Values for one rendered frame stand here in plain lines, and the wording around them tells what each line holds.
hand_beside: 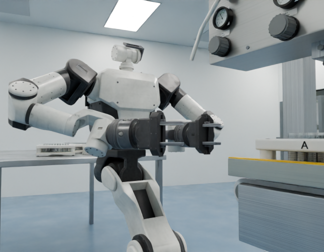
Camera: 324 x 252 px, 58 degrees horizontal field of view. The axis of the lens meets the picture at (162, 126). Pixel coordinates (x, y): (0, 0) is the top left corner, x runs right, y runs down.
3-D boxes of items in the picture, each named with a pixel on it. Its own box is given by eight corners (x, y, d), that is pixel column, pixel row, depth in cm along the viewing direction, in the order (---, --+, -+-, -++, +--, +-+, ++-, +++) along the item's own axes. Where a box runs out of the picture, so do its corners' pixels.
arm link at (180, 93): (169, 114, 138) (149, 95, 140) (180, 105, 144) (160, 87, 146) (178, 100, 129) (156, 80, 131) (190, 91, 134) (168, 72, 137)
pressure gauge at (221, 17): (212, 31, 52) (212, 10, 52) (217, 33, 53) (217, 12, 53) (228, 24, 49) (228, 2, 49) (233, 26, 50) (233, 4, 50)
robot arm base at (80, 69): (48, 98, 110) (53, 79, 118) (79, 111, 117) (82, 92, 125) (65, 72, 102) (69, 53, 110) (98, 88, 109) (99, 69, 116)
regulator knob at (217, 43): (206, 56, 51) (206, 31, 51) (217, 59, 53) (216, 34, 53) (220, 52, 48) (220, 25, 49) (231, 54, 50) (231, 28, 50)
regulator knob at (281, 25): (266, 40, 41) (266, 11, 41) (277, 44, 42) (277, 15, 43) (288, 33, 38) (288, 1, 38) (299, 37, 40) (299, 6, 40)
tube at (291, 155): (297, 176, 50) (297, 133, 51) (293, 177, 49) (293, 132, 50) (290, 175, 51) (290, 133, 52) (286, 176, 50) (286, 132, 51)
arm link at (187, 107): (210, 141, 139) (176, 109, 142) (228, 121, 133) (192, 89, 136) (203, 148, 129) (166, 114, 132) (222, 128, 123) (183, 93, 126)
